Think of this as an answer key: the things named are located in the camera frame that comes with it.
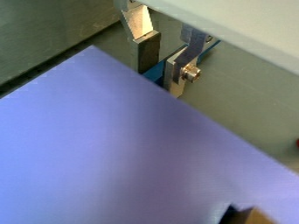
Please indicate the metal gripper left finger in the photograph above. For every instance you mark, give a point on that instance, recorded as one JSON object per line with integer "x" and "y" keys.
{"x": 143, "y": 37}

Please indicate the purple base block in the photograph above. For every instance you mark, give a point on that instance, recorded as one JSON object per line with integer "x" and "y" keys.
{"x": 102, "y": 149}

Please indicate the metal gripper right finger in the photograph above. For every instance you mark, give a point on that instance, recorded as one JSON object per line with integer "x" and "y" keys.
{"x": 181, "y": 66}

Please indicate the blue peg object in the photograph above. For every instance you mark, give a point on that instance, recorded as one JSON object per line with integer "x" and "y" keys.
{"x": 155, "y": 74}

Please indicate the black angled fixture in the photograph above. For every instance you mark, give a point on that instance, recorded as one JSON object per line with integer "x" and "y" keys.
{"x": 246, "y": 216}

